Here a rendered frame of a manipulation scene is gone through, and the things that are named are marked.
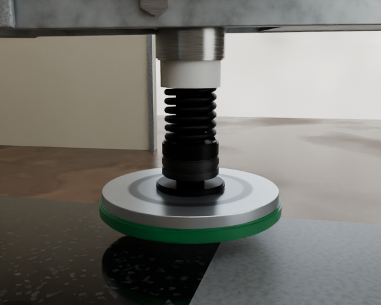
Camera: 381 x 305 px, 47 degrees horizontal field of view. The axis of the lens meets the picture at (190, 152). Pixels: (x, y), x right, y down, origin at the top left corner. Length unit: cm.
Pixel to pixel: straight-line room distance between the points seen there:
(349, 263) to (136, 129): 505
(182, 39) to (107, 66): 505
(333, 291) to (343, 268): 5
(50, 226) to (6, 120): 561
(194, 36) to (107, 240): 25
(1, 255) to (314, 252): 34
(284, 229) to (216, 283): 17
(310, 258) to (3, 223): 39
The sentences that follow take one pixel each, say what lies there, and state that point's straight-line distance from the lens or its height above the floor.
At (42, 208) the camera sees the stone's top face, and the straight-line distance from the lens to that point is 67.
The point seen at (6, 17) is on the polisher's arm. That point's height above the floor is 111.
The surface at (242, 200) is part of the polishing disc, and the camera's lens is 48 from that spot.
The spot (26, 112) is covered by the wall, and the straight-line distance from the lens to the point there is 602.
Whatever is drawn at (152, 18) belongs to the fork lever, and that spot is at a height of 112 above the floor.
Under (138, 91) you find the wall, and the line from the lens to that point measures 541.
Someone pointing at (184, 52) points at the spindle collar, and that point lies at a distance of 47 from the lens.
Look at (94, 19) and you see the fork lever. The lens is 44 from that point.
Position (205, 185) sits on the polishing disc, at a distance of 51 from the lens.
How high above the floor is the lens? 108
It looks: 12 degrees down
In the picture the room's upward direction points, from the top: straight up
